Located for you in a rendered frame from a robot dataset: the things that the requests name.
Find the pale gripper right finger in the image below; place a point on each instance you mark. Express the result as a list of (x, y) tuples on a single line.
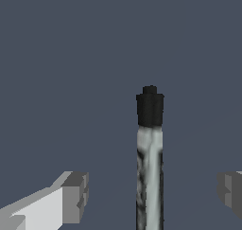
[(232, 189)]

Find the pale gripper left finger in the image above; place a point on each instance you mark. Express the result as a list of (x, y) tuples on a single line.
[(47, 205)]

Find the marbled peg with black cap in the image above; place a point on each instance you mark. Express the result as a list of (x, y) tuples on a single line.
[(150, 151)]

